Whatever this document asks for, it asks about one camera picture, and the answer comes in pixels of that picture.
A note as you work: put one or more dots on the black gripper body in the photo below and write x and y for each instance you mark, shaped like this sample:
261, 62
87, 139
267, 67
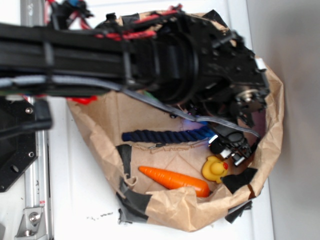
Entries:
227, 87

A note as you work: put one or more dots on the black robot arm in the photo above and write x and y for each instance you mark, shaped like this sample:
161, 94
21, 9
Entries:
147, 59

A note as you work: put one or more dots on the yellow rubber duck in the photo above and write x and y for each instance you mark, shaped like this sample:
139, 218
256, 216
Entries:
214, 169

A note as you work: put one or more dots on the brown paper bag bin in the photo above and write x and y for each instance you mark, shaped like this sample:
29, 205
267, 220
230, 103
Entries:
141, 199

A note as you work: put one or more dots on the orange toy carrot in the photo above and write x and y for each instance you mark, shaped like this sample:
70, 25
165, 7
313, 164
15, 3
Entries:
174, 180

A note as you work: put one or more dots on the aluminium extrusion rail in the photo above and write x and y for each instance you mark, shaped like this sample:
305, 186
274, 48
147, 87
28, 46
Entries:
37, 181

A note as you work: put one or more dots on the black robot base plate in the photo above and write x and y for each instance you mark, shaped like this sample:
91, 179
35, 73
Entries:
19, 122

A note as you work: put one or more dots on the metal corner bracket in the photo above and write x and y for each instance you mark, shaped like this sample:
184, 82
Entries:
33, 225

